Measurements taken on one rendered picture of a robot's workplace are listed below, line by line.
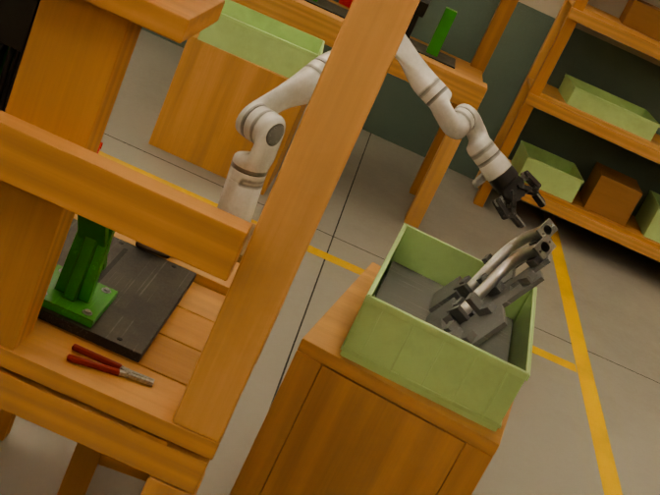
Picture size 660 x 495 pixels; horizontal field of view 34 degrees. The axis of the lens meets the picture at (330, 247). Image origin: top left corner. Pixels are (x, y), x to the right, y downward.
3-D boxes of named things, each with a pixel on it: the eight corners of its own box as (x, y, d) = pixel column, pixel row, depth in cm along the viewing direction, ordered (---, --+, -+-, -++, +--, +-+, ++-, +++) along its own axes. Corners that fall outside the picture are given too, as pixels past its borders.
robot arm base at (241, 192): (217, 216, 277) (236, 156, 270) (250, 229, 276) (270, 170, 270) (207, 228, 268) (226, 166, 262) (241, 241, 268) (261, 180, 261)
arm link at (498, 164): (494, 170, 289) (480, 151, 288) (518, 159, 279) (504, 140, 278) (473, 190, 285) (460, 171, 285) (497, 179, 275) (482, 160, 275)
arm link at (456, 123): (452, 147, 278) (415, 108, 277) (467, 132, 284) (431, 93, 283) (468, 134, 272) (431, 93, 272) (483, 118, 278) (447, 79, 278)
